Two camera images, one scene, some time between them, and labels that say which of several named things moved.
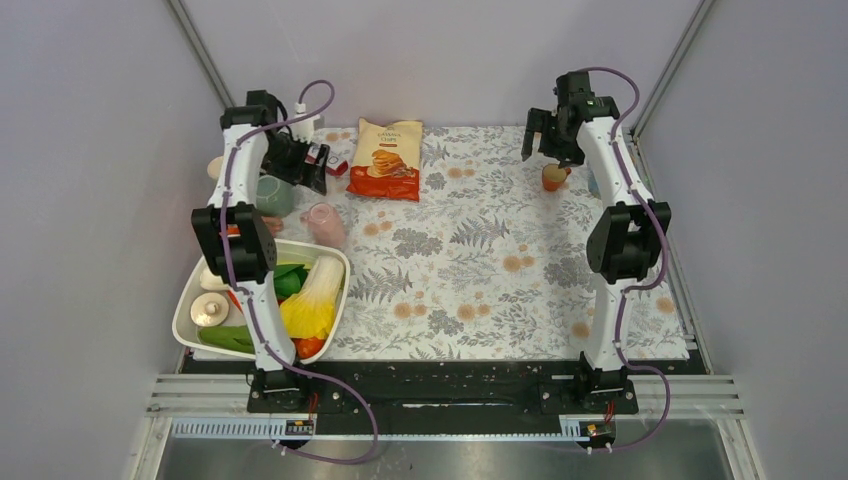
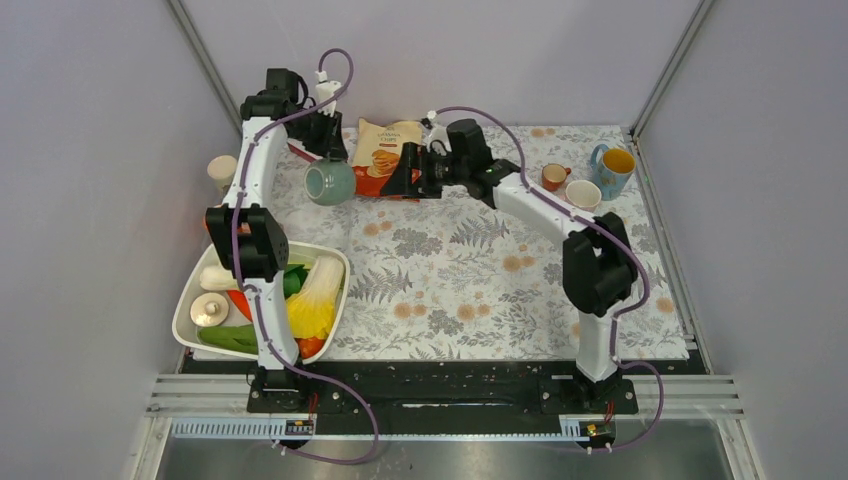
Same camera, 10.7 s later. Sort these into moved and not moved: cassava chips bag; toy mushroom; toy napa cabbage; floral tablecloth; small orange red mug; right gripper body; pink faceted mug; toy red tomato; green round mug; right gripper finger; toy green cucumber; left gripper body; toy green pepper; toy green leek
Moved: pink faceted mug; right gripper body; left gripper body; right gripper finger; green round mug
Not moved: floral tablecloth; toy red tomato; small orange red mug; toy napa cabbage; toy green leek; toy mushroom; toy green cucumber; toy green pepper; cassava chips bag
